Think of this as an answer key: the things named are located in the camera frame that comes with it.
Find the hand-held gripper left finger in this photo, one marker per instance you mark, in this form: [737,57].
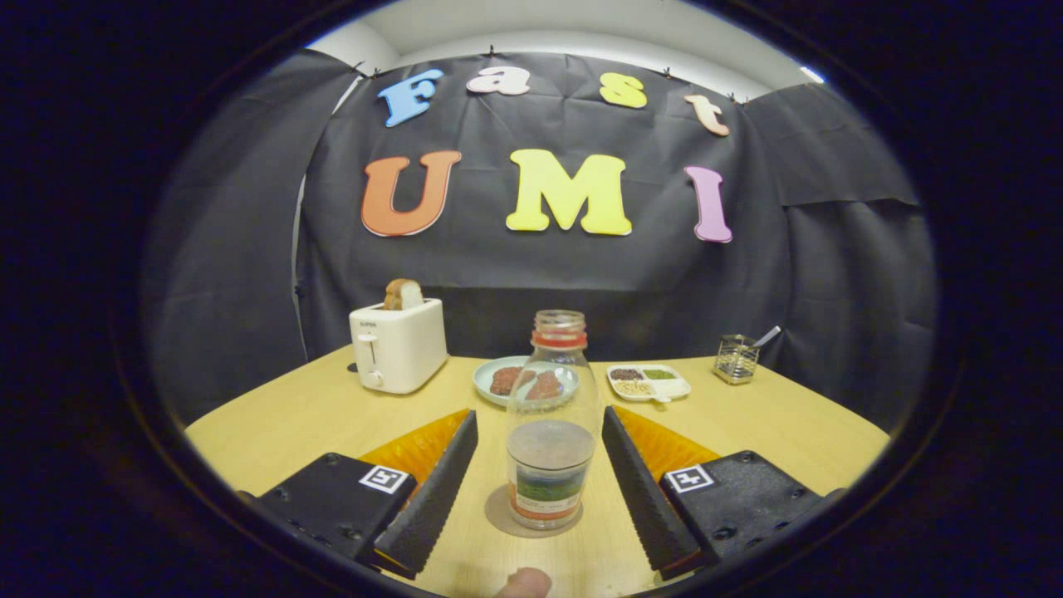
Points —
[432,498]

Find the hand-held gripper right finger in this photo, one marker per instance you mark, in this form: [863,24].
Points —
[648,498]

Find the brown round coaster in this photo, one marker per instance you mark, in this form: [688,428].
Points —
[496,511]

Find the clear plastic juice bottle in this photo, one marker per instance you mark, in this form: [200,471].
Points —
[552,465]

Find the white divided snack tray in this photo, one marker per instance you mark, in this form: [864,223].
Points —
[674,387]

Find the pale green plate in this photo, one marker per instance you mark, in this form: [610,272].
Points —
[484,378]

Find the brown meat piece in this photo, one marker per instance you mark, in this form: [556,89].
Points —
[505,380]
[546,386]

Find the white toaster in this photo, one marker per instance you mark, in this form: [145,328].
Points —
[399,349]

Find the wooden table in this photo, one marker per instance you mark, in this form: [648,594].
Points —
[291,423]

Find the toasted bread slice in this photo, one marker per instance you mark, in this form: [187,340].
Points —
[403,295]

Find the small ceiling light panel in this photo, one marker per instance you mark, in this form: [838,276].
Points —
[812,75]

